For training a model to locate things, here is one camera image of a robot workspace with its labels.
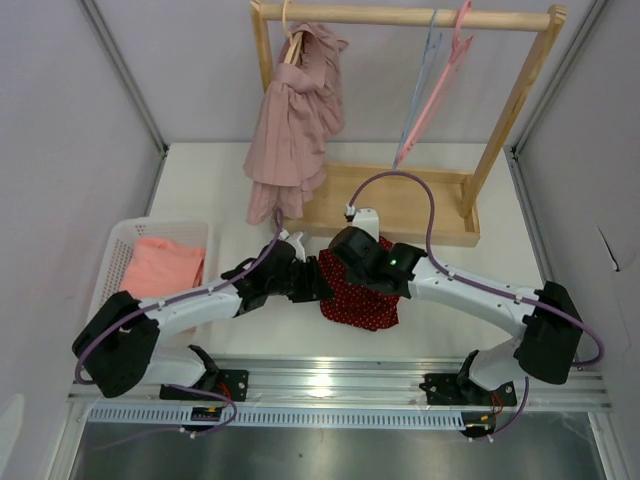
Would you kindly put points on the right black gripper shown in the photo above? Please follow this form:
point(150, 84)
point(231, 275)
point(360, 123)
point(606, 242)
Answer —
point(353, 276)

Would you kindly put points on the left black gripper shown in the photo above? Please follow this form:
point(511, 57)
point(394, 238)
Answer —
point(314, 287)

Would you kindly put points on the red polka dot cloth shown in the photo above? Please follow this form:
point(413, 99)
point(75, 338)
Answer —
point(354, 305)

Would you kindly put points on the pink skirt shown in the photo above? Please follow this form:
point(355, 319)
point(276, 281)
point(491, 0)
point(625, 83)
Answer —
point(301, 111)

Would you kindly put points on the beige plastic hanger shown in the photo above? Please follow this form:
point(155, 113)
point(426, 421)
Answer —
point(295, 40)

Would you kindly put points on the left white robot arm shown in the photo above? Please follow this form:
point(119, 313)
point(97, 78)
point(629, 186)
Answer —
point(125, 344)

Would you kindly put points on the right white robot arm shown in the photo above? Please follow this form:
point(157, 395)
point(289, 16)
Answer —
point(542, 343)

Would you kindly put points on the pink plastic hanger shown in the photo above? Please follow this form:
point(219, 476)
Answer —
point(427, 109)

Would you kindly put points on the blue plastic hanger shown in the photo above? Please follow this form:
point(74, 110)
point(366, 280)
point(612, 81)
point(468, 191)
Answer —
point(416, 95)

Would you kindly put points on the wooden clothes rack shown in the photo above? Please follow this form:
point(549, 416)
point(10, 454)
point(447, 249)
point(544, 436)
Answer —
point(453, 205)

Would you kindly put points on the salmon pink cloth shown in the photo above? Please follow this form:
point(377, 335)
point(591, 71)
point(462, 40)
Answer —
point(160, 266)

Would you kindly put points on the white plastic basket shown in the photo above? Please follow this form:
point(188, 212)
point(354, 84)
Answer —
point(120, 250)

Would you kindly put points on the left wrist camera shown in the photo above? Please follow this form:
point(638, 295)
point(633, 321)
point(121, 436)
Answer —
point(297, 240)

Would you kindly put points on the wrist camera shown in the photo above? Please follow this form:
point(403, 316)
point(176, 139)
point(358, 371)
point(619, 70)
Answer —
point(297, 240)
point(366, 219)

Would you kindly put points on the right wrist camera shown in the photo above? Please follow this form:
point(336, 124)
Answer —
point(366, 219)

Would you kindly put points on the aluminium mounting rail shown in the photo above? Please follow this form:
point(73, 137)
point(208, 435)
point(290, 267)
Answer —
point(333, 393)

